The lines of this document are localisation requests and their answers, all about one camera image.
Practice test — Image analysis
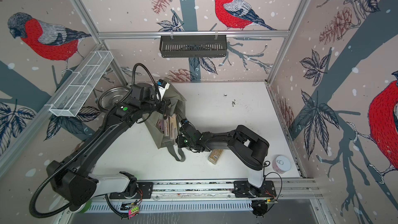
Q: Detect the green tape roll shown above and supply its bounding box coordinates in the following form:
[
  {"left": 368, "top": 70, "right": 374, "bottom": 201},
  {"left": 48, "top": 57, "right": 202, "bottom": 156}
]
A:
[{"left": 77, "top": 200, "right": 92, "bottom": 213}]

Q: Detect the pink circuit board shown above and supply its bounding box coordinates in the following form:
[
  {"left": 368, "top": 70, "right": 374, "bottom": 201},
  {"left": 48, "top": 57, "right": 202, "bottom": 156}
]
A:
[{"left": 120, "top": 204, "right": 140, "bottom": 219}]

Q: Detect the aluminium mounting rail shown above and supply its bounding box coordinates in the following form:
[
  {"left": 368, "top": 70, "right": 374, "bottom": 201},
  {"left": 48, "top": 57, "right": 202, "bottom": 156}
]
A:
[{"left": 66, "top": 178, "right": 324, "bottom": 201}]

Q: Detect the white round tin can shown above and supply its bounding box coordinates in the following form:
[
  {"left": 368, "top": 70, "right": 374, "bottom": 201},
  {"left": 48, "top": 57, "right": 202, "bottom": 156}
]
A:
[{"left": 272, "top": 155, "right": 292, "bottom": 174}]

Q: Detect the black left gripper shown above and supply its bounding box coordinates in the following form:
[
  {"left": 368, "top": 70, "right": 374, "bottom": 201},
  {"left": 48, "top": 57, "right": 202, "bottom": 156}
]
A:
[{"left": 141, "top": 94, "right": 174, "bottom": 115}]

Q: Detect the black hanging shelf basket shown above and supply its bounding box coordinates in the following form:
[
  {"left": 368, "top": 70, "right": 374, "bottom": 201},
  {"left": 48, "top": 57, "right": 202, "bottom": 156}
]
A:
[{"left": 159, "top": 35, "right": 228, "bottom": 58}]

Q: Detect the glass spice jar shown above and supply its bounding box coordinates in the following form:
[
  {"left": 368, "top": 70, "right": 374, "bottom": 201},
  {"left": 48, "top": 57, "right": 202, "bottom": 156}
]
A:
[{"left": 208, "top": 149, "right": 223, "bottom": 164}]

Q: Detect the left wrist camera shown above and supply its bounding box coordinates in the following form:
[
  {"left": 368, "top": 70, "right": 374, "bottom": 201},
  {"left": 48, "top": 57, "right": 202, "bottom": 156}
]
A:
[{"left": 157, "top": 79, "right": 170, "bottom": 100}]

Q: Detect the white wire mesh basket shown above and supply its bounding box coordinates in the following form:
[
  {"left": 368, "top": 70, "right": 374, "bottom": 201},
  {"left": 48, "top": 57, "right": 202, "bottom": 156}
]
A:
[{"left": 49, "top": 50, "right": 114, "bottom": 117}]

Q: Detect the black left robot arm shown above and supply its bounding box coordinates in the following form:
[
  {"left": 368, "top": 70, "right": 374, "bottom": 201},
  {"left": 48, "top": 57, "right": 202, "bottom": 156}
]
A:
[{"left": 47, "top": 79, "right": 170, "bottom": 211}]

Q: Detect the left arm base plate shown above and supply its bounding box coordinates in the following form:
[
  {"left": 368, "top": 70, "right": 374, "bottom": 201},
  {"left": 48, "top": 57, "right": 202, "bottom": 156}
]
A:
[{"left": 109, "top": 181, "right": 154, "bottom": 200}]

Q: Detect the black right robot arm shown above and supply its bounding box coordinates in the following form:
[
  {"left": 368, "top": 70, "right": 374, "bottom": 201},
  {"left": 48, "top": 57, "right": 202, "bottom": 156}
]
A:
[{"left": 176, "top": 119, "right": 269, "bottom": 188}]

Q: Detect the olive green tote bag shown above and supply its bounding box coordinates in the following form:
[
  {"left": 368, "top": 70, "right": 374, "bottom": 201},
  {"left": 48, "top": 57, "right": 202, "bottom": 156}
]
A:
[{"left": 143, "top": 78, "right": 186, "bottom": 162}]

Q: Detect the black corrugated cable hose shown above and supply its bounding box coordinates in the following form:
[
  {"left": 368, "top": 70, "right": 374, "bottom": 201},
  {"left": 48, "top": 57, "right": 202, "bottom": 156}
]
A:
[{"left": 28, "top": 63, "right": 161, "bottom": 219}]

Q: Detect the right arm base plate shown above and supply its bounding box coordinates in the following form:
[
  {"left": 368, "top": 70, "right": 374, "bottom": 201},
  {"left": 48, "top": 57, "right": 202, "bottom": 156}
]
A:
[{"left": 232, "top": 180, "right": 277, "bottom": 199}]

